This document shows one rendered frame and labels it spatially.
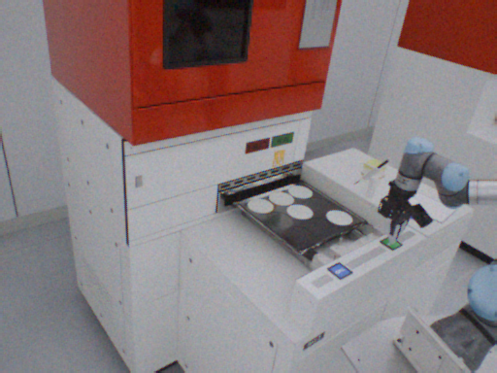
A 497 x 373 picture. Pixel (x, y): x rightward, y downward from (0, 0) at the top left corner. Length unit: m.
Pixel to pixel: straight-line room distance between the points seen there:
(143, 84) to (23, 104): 1.64
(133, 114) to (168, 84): 0.13
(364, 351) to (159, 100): 0.92
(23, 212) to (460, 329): 2.61
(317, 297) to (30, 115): 2.12
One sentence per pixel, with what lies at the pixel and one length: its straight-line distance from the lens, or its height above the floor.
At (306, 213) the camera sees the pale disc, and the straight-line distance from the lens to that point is 1.68.
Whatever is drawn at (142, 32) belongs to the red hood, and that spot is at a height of 1.54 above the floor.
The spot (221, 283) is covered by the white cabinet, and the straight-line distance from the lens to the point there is 1.50.
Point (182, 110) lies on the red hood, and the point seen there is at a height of 1.31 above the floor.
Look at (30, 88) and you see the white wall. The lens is 2.82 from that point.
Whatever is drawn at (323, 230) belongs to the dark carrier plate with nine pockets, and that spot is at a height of 0.90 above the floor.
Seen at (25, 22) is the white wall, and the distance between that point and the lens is 2.73.
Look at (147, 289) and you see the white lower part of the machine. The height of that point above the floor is 0.59.
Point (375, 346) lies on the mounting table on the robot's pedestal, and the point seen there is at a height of 0.82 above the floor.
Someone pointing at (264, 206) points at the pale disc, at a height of 0.90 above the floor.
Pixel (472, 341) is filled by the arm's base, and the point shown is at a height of 0.98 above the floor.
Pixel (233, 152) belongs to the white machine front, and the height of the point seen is 1.09.
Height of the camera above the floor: 1.79
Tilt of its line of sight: 31 degrees down
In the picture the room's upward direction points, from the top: 7 degrees clockwise
